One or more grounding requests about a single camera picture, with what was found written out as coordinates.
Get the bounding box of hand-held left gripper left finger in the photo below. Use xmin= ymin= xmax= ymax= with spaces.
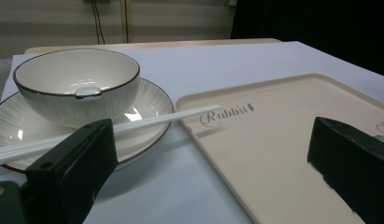
xmin=24 ymin=118 xmax=120 ymax=224

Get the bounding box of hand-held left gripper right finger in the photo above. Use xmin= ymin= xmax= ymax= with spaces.
xmin=306 ymin=116 xmax=384 ymax=224

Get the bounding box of white chopstick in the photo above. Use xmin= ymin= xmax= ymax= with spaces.
xmin=0 ymin=106 xmax=223 ymax=166
xmin=0 ymin=105 xmax=222 ymax=158

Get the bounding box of white ceramic spoon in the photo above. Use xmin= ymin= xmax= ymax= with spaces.
xmin=74 ymin=86 xmax=103 ymax=100

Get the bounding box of beige plastic tray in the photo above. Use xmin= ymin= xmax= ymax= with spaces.
xmin=175 ymin=73 xmax=384 ymax=224

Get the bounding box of white bowl with brown rim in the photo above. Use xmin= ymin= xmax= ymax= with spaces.
xmin=12 ymin=48 xmax=141 ymax=129

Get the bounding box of white plate with brown rim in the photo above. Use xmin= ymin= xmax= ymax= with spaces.
xmin=0 ymin=77 xmax=176 ymax=174

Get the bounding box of white table cover sheet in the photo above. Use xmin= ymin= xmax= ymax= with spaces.
xmin=0 ymin=40 xmax=384 ymax=224

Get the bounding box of black cable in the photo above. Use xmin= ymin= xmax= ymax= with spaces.
xmin=90 ymin=0 xmax=101 ymax=45
xmin=93 ymin=0 xmax=107 ymax=45

